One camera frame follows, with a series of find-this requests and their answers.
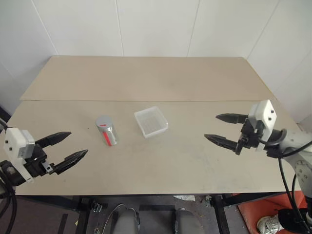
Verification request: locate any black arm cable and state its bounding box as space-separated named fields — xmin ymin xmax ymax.
xmin=257 ymin=128 xmax=308 ymax=234
xmin=0 ymin=118 xmax=18 ymax=234

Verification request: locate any orange floor mat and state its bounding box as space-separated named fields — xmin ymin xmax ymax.
xmin=237 ymin=192 xmax=312 ymax=234

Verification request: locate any white sneaker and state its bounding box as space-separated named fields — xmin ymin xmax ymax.
xmin=257 ymin=215 xmax=285 ymax=234

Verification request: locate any dark grey rounded shape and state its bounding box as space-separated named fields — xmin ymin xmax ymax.
xmin=116 ymin=207 xmax=140 ymax=234
xmin=173 ymin=207 xmax=196 ymax=234

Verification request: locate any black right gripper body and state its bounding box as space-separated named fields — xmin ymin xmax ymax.
xmin=234 ymin=118 xmax=266 ymax=156

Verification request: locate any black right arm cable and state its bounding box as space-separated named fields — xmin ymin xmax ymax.
xmin=257 ymin=128 xmax=308 ymax=234

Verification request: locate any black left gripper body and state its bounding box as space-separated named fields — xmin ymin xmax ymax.
xmin=23 ymin=143 xmax=60 ymax=182

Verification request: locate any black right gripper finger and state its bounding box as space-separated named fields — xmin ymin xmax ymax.
xmin=204 ymin=134 xmax=241 ymax=153
xmin=215 ymin=113 xmax=250 ymax=125

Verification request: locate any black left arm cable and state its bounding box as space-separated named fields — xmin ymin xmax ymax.
xmin=0 ymin=118 xmax=18 ymax=234

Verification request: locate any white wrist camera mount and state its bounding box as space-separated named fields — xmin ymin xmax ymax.
xmin=3 ymin=127 xmax=36 ymax=183
xmin=247 ymin=99 xmax=278 ymax=152

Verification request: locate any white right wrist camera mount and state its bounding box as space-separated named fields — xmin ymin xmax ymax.
xmin=247 ymin=99 xmax=278 ymax=152

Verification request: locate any grey tube cap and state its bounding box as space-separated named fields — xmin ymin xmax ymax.
xmin=95 ymin=115 xmax=114 ymax=130

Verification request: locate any clear square plastic container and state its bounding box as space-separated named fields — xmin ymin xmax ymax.
xmin=134 ymin=105 xmax=169 ymax=139

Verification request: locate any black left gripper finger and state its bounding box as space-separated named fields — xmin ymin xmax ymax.
xmin=52 ymin=149 xmax=89 ymax=175
xmin=36 ymin=132 xmax=72 ymax=149

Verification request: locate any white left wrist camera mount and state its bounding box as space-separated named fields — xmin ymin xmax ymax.
xmin=3 ymin=127 xmax=36 ymax=183

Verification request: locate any silver red can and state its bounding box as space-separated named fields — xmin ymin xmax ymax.
xmin=97 ymin=122 xmax=121 ymax=148

